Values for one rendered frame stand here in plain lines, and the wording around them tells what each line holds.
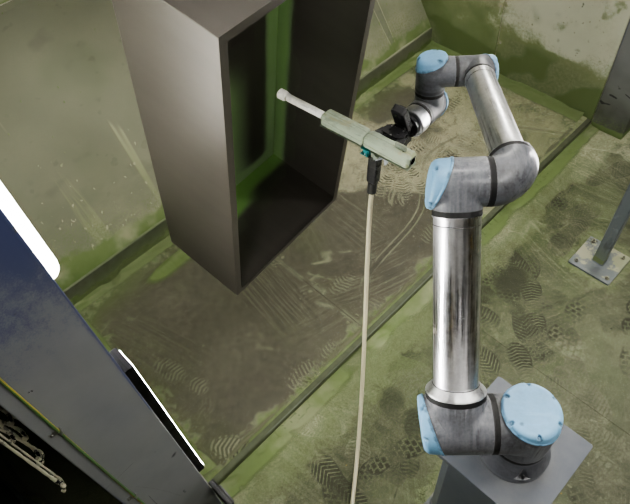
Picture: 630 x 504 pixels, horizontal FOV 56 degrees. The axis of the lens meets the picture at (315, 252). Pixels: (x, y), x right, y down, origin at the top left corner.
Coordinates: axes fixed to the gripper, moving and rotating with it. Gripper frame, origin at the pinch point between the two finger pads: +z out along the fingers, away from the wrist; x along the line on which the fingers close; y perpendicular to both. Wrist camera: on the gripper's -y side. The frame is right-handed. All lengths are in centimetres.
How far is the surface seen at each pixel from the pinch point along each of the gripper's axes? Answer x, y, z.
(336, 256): 32, 106, -37
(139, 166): 125, 80, -3
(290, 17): 51, -12, -25
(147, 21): 40, -41, 38
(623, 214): -65, 62, -99
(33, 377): -2, -22, 105
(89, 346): -3, -21, 96
